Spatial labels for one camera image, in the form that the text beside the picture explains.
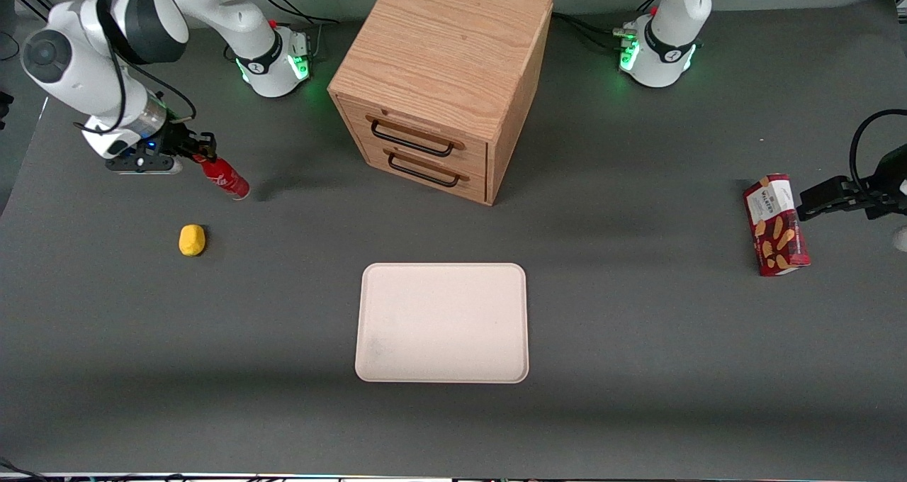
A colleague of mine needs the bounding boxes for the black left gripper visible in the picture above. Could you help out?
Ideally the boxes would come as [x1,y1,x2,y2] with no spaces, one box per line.
[798,145,907,223]

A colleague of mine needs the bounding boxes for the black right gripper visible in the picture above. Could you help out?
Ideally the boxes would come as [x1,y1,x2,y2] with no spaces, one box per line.
[150,120,218,164]

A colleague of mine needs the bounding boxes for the red coke bottle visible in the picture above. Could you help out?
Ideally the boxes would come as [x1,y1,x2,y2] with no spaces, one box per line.
[193,155,251,201]

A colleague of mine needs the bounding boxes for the beige rectangular tray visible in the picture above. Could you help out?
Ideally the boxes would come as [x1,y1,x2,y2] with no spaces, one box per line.
[354,262,531,384]

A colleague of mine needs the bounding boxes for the red cookie box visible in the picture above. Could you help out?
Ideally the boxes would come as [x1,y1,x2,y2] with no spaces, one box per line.
[743,173,811,277]

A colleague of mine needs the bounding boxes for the yellow lemon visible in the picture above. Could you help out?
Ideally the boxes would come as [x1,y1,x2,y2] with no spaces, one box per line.
[179,224,207,257]

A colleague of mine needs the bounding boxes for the wooden two-drawer cabinet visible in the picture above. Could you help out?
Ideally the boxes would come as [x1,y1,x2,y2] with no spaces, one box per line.
[327,0,554,206]

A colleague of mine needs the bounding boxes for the black cable loop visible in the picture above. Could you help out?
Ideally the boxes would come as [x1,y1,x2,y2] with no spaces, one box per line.
[849,109,907,194]

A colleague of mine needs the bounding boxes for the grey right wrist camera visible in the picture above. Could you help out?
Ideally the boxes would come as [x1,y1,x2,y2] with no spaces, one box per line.
[106,152,184,176]

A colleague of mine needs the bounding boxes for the black right arm wrist cable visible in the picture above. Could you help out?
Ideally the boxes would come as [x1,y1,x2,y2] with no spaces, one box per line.
[74,0,197,137]

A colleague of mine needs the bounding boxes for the black right arm base cables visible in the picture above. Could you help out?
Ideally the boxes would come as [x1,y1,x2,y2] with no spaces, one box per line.
[259,0,342,28]

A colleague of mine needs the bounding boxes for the black arm base cables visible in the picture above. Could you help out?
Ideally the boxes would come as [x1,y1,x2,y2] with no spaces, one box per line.
[552,0,663,55]
[259,0,342,28]

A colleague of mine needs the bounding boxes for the long black drawer handle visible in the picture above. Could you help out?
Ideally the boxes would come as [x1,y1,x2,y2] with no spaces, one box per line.
[366,113,467,159]

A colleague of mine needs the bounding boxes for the short black drawer handle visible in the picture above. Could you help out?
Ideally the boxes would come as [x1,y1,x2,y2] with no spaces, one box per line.
[383,149,471,189]

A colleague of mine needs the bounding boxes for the black left arm base cables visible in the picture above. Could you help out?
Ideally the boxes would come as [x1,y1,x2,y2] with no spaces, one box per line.
[552,0,663,55]

